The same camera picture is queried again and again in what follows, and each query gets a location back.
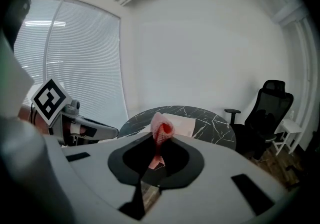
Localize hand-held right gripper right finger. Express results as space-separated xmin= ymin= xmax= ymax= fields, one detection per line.
xmin=139 ymin=134 xmax=291 ymax=224

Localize pale pink object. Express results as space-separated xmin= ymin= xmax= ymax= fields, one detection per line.
xmin=161 ymin=112 xmax=197 ymax=137

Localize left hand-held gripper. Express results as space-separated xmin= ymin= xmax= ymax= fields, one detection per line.
xmin=30 ymin=76 xmax=120 ymax=145

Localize pink knitted cloth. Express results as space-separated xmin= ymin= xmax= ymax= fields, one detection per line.
xmin=148 ymin=112 xmax=176 ymax=170

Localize person's left hand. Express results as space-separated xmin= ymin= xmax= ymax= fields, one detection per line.
xmin=62 ymin=122 xmax=89 ymax=144

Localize black mesh office chair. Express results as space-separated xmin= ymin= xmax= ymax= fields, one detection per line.
xmin=224 ymin=80 xmax=295 ymax=161

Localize small white side table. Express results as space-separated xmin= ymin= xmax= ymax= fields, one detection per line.
xmin=271 ymin=118 xmax=305 ymax=155

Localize person's left forearm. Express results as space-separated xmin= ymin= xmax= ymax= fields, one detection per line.
xmin=19 ymin=105 xmax=51 ymax=135

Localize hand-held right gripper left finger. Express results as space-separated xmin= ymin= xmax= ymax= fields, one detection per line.
xmin=42 ymin=131 xmax=161 ymax=224

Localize round black marble table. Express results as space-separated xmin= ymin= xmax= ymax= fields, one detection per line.
xmin=117 ymin=105 xmax=237 ymax=151

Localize white window blinds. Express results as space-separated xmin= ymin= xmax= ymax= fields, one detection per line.
xmin=13 ymin=0 xmax=129 ymax=129

